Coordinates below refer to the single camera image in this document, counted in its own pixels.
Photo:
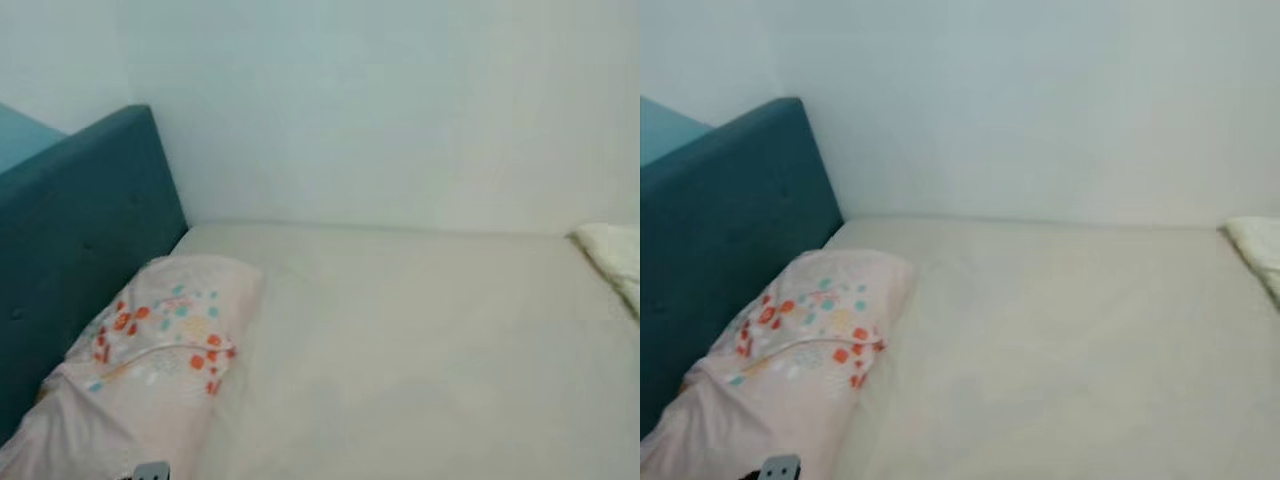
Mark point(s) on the pink patterned pillow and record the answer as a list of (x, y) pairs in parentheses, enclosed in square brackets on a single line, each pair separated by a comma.
[(150, 340), (800, 340)]

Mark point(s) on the cream folded blanket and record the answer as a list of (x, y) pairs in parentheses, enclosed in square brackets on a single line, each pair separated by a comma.
[(615, 255), (1258, 245)]

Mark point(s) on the teal padded headboard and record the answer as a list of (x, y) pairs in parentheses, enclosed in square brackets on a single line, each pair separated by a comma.
[(730, 220), (80, 220)]

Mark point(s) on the white bed mattress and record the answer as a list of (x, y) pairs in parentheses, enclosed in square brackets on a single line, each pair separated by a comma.
[(420, 360), (1060, 360)]

